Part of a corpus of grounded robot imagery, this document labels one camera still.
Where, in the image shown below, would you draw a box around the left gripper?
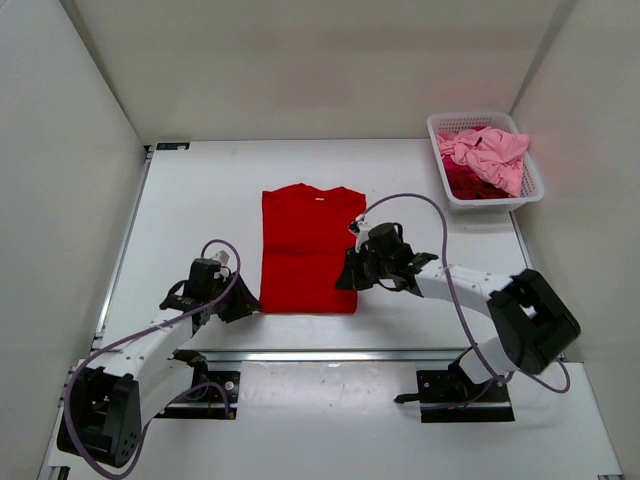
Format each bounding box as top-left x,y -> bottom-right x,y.
209,269 -> 264,323

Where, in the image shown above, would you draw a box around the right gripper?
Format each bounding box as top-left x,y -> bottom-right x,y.
334,247 -> 392,293

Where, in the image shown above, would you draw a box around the red t shirt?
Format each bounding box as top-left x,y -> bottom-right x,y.
259,183 -> 366,315

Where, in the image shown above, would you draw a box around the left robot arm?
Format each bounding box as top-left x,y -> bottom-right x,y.
56,251 -> 261,473

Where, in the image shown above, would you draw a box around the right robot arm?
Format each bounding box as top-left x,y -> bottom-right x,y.
335,220 -> 581,408

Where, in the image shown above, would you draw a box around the dark red clothes in basket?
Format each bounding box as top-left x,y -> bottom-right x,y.
441,154 -> 523,200

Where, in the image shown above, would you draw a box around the dark label sticker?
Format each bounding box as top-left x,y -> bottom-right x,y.
155,142 -> 190,151

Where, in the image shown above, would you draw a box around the pink t shirt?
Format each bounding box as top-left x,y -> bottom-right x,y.
435,126 -> 530,198

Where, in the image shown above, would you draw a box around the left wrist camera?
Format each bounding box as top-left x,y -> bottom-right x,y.
211,249 -> 230,267

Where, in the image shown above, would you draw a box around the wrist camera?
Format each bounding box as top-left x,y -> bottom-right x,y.
348,214 -> 372,252
211,249 -> 230,267

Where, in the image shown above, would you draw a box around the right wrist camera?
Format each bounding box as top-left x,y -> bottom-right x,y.
348,214 -> 372,252

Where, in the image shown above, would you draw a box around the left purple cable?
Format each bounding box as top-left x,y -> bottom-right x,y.
64,238 -> 246,476

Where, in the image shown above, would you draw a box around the purple cable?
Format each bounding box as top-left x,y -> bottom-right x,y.
64,238 -> 246,476
359,192 -> 572,411

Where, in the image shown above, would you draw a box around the aluminium table rail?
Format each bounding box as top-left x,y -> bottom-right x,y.
169,349 -> 564,363

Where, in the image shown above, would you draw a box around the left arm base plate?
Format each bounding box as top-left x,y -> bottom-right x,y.
155,362 -> 242,421

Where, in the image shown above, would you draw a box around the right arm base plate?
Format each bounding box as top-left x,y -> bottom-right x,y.
416,370 -> 515,424

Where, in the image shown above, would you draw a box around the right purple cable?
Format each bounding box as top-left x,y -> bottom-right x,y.
359,192 -> 572,411

